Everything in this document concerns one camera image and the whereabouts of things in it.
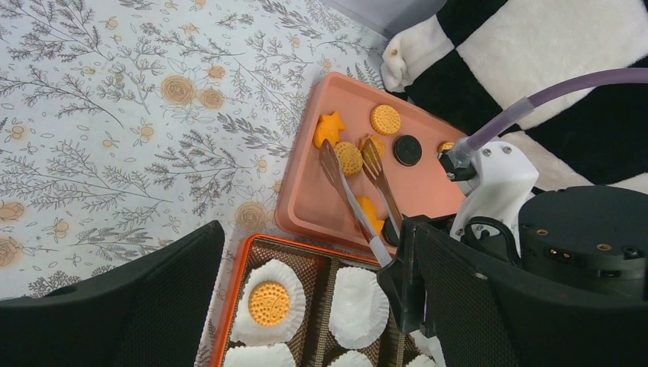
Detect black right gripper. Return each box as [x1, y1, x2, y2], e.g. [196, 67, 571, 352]
[377, 185, 648, 367]

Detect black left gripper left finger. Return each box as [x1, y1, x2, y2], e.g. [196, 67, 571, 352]
[1, 221, 225, 366]

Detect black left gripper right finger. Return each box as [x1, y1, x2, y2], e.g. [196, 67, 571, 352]
[404, 222, 648, 367]

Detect round golden cookie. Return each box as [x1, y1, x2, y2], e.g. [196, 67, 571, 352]
[248, 281, 290, 326]
[370, 104, 401, 135]
[437, 141, 455, 153]
[334, 141, 363, 177]

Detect black sandwich cookie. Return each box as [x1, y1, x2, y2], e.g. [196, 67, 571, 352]
[381, 217, 400, 248]
[392, 135, 422, 167]

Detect metal tongs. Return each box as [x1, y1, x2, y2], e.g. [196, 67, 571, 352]
[318, 139, 393, 268]

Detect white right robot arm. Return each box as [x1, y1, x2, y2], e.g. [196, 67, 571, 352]
[378, 141, 647, 366]

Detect white paper cup front right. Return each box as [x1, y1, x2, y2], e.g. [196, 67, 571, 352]
[405, 355, 436, 367]

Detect white paper cup back middle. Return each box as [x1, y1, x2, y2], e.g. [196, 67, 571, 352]
[329, 267, 390, 349]

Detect white paper cup front left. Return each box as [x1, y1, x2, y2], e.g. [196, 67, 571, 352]
[222, 343, 296, 367]

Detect orange cookie tin box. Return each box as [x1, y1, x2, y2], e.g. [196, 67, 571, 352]
[209, 235, 445, 366]

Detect white paper cup front middle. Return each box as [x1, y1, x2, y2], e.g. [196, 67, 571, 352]
[328, 350, 373, 367]

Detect orange fish shaped cookie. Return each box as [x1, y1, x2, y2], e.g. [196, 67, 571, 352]
[313, 111, 346, 148]
[355, 196, 385, 235]

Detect pink cookie tray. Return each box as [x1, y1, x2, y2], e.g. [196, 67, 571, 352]
[275, 72, 465, 253]

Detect floral tablecloth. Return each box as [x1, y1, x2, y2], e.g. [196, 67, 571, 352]
[0, 0, 401, 367]

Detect golden swirl cookie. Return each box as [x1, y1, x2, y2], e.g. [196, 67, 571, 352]
[358, 134, 385, 158]

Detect black white checkered pillow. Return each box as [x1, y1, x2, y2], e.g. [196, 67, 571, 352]
[381, 1, 647, 193]

